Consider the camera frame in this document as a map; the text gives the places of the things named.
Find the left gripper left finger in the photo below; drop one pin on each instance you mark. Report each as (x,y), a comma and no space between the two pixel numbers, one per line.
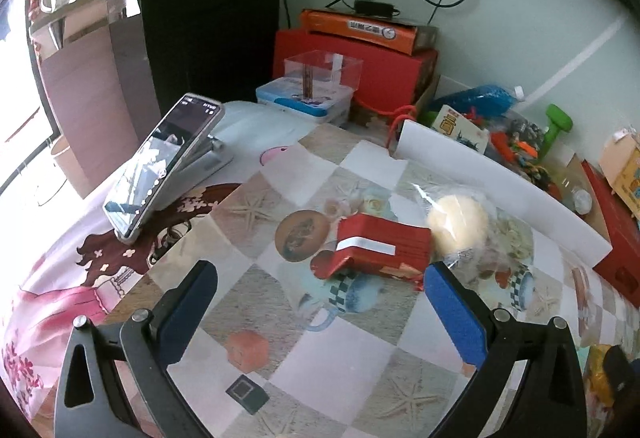
(154,339)

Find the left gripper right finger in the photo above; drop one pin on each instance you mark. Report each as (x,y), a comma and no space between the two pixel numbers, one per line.
(485,339)

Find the round white bun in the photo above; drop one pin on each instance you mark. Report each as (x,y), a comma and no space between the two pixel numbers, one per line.
(463,225)

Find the red cracker pack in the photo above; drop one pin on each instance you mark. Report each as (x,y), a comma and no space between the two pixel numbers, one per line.
(378,246)

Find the checkered tablecloth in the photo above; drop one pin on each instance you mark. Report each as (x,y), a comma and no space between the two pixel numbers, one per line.
(280,353)

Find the large red gift box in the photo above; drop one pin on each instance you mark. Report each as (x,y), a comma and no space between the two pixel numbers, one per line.
(621,267)

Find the white light bulb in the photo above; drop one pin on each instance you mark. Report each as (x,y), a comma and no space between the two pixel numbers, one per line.
(581,200)

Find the smartphone on stand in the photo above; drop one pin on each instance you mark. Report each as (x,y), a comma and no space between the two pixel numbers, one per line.
(178,154)

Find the pile of toys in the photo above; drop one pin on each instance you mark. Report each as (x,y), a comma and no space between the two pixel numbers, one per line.
(516,143)

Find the card game box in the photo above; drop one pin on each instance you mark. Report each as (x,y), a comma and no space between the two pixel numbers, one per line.
(455,126)

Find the green dumbbell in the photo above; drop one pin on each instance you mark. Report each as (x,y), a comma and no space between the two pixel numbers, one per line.
(558,121)

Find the orange flat box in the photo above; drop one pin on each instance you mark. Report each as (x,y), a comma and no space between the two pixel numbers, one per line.
(397,36)

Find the clear plastic box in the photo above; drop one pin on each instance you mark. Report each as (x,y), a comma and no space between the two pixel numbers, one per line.
(323,72)

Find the black cabinet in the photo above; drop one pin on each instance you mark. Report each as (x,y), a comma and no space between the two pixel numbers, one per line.
(220,49)

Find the yellow carry box with handle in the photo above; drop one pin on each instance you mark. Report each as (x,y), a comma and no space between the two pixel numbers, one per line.
(620,162)

